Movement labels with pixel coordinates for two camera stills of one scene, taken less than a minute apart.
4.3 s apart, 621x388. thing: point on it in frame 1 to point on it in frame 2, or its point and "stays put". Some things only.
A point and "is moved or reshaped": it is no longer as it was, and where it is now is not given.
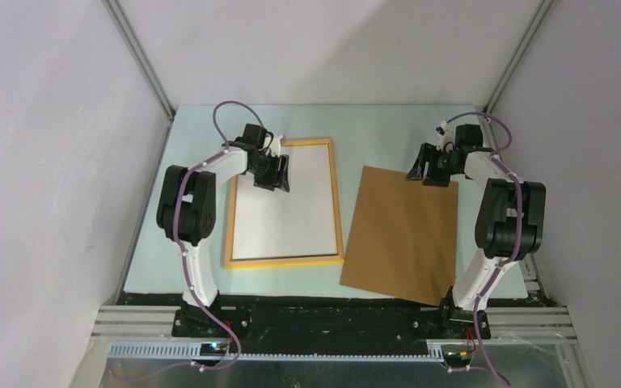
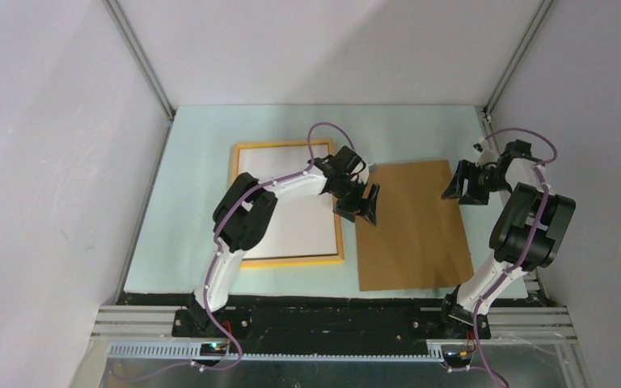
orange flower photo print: [280, 224] stays put
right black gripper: [428, 153] to [465, 170]
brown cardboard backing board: [403, 242] is moved or reshaped
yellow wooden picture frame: [230, 263] stays put
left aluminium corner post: [141, 55] stays put
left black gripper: [268, 183] to [369, 207]
